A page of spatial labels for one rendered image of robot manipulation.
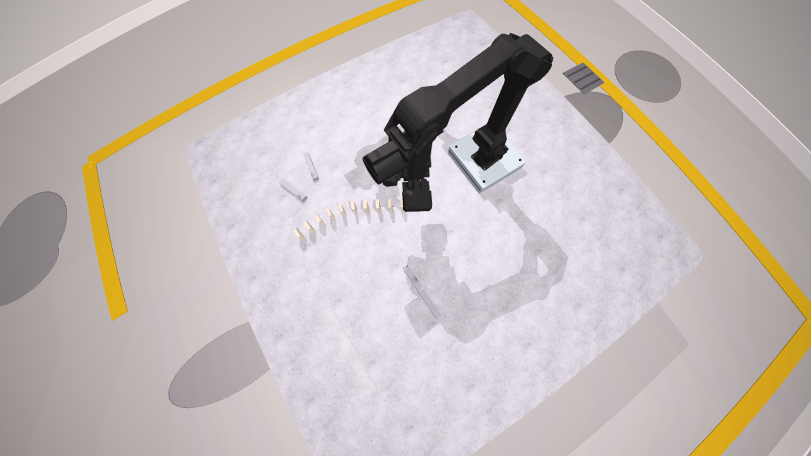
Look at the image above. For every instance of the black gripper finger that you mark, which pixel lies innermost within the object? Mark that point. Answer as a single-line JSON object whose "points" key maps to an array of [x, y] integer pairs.
{"points": [[405, 186]]}

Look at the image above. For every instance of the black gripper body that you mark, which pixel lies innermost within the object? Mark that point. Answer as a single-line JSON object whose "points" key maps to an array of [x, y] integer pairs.
{"points": [[418, 198]]}

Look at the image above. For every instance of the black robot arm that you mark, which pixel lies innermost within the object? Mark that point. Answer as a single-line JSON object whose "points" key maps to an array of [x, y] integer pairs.
{"points": [[425, 113]]}

